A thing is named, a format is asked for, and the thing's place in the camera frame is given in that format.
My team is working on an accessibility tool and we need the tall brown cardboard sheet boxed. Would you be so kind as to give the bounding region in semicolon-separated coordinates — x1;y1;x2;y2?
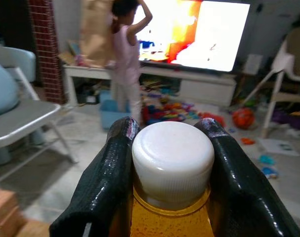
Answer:
79;0;116;67

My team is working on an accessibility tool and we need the orange ball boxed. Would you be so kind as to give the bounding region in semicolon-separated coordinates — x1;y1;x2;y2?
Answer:
232;108;255;129

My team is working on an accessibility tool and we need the grey folding chair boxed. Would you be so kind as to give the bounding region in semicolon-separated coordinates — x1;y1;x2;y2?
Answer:
0;39;79;183

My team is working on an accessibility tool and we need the red brick pattern column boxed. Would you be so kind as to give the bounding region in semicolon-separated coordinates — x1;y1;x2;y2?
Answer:
28;0;66;104

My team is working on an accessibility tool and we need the colourful toy pile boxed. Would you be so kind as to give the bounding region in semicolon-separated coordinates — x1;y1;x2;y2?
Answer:
141;93;226;125

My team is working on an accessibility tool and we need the blue plastic bin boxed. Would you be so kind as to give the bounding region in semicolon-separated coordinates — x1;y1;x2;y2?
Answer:
99;98;131;130

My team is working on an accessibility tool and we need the large flat television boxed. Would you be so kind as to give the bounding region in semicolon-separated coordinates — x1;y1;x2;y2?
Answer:
133;0;251;73

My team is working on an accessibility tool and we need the white television stand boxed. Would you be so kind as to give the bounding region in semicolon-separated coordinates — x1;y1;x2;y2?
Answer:
63;63;237;107

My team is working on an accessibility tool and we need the child in pink clothes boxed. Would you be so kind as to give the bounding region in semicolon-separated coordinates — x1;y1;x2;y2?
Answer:
110;0;153;121

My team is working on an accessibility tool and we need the white paper sheet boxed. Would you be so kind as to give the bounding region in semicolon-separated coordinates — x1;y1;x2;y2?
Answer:
257;137;300;157

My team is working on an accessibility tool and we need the white high chair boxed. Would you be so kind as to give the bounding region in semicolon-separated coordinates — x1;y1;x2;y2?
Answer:
242;27;300;139

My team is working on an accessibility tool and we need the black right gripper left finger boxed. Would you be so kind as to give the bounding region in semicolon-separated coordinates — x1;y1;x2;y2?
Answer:
49;116;141;237

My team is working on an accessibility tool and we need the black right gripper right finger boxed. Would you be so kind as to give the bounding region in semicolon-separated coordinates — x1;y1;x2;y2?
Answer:
193;118;300;237

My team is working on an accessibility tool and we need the small blue toy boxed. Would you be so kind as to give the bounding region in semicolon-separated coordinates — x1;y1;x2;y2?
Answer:
262;167;279;179
259;155;276;165

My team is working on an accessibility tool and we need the orange juice bottle white cap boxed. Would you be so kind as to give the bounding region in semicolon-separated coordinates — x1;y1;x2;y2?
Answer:
129;120;216;237

